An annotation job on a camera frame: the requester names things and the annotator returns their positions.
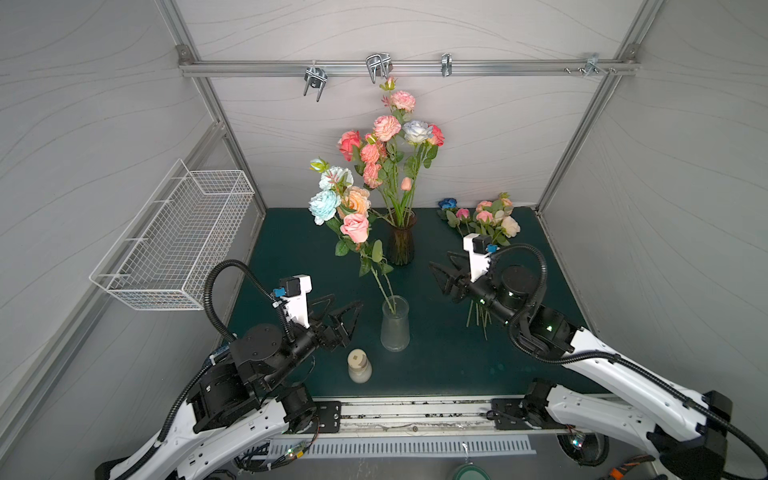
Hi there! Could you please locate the clear ribbed glass vase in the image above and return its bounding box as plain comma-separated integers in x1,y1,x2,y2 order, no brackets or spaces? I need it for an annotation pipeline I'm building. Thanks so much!
380,295,411,352

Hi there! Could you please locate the pink ribbed glass vase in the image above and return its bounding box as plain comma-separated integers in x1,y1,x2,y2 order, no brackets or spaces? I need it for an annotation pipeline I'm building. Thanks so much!
386,212,417,266

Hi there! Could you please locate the medium pink rose stem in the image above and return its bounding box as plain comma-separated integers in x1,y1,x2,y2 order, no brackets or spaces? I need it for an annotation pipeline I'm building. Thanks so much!
326,213,398,314

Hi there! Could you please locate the pink bud stem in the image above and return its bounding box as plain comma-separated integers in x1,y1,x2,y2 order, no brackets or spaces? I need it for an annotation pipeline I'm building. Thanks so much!
400,177,413,226

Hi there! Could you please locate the teal white flower spray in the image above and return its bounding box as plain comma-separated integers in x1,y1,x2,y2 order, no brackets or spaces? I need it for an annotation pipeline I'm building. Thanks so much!
307,157,397,316

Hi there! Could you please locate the tall peach peony stem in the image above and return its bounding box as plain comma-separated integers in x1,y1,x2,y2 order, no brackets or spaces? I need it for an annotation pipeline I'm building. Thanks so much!
330,186,390,226

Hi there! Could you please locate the white blue rose stem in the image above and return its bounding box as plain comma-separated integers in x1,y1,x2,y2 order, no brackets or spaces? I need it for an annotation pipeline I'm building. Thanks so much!
403,120,427,207

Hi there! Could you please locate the pink carnation spray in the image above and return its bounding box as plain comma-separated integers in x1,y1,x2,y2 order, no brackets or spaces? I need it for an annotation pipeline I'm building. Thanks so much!
359,134,404,226

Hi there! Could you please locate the large pink rose stem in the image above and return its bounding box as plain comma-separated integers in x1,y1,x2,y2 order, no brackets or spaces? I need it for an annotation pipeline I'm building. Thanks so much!
337,130,362,162

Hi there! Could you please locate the tall pink peony stem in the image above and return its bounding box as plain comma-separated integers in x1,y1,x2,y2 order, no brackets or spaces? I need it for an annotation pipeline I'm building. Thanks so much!
372,79,415,201

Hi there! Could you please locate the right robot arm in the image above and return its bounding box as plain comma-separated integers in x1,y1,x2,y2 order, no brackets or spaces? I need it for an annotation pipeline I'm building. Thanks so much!
429,234,767,479

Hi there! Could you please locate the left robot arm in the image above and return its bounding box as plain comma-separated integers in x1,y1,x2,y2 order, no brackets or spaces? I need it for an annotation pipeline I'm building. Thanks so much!
94,259,363,479

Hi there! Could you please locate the cream capped bottle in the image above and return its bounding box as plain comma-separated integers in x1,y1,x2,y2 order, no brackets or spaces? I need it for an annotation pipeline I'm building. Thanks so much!
347,349,373,384

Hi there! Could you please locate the small pink rose bunch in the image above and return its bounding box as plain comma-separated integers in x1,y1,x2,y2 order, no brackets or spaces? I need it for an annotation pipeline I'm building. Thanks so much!
446,191,522,340

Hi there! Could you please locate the dark blue small flower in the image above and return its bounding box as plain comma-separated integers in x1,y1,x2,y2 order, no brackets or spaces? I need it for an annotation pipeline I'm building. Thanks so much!
438,198,457,210

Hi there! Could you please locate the white vented strip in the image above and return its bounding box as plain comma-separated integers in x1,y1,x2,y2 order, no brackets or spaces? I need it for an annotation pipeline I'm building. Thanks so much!
304,434,537,459

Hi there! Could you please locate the green round lid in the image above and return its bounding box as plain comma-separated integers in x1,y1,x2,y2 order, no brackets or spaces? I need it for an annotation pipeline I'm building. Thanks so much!
448,463,490,480

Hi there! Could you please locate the aluminium crossbar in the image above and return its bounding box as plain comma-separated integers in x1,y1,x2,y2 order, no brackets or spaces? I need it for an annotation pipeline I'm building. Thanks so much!
179,57,641,78

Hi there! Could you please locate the metal u-bolt clamp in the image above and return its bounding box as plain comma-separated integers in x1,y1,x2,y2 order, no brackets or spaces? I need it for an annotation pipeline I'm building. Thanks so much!
303,65,328,102

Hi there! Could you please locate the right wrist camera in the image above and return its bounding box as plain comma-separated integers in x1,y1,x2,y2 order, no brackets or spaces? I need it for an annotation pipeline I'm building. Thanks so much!
462,233,499,282

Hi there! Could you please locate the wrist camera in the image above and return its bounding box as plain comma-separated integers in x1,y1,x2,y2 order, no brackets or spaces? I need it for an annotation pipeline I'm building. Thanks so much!
273,275,312,329
462,233,499,282

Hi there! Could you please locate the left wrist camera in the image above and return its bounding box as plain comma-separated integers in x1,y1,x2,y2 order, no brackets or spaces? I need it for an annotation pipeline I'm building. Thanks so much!
273,275,312,329

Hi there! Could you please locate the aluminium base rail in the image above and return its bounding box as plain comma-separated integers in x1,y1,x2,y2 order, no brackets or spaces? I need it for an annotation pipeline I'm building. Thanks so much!
173,394,577,438

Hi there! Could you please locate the white wire basket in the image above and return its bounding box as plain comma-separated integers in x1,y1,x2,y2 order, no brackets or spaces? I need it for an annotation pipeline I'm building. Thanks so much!
89,159,254,311

